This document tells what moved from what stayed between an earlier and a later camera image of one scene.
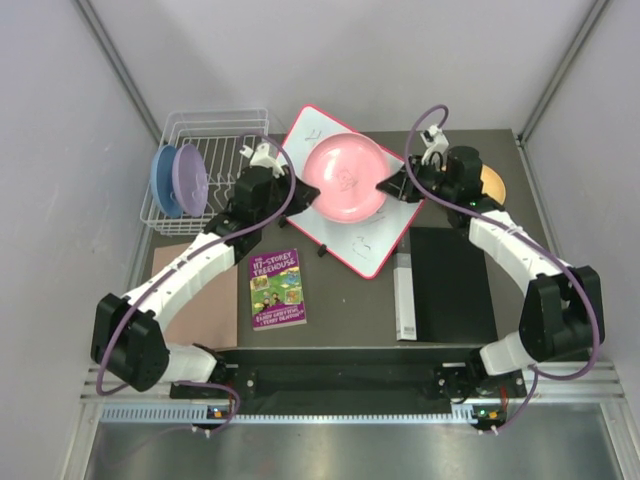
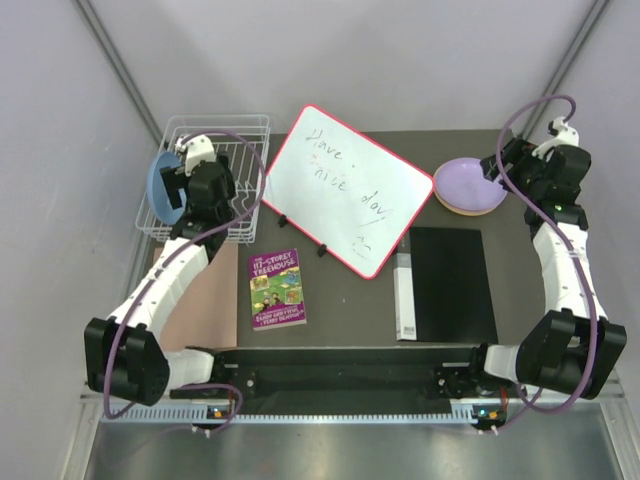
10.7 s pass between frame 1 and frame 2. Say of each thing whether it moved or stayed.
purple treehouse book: stayed
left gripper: moved
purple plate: moved
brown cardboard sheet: stayed
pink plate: moved
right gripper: moved
